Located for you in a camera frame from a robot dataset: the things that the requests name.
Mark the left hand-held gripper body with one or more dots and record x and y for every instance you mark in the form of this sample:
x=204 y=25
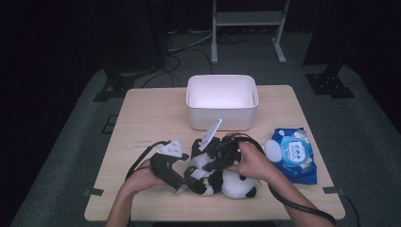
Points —
x=167 y=171

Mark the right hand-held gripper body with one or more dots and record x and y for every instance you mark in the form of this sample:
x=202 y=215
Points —
x=225 y=153

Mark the panda plush toy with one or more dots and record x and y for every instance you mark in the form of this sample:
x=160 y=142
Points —
x=236 y=186

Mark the white plastic storage bin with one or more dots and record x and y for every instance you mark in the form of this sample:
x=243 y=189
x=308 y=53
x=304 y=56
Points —
x=220 y=104

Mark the blue wet wipes pack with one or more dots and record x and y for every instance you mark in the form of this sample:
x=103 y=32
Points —
x=299 y=170

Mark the person's left hand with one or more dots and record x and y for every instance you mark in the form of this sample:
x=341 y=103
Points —
x=142 y=179

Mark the person's right hand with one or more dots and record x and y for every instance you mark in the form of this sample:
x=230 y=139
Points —
x=255 y=164

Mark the white round object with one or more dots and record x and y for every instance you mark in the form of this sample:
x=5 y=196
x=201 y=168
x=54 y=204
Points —
x=273 y=151

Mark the black stand base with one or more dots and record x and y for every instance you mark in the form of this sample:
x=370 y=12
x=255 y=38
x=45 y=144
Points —
x=116 y=85
x=327 y=85

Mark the white metal stand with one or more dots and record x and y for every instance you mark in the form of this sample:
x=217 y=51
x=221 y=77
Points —
x=249 y=18

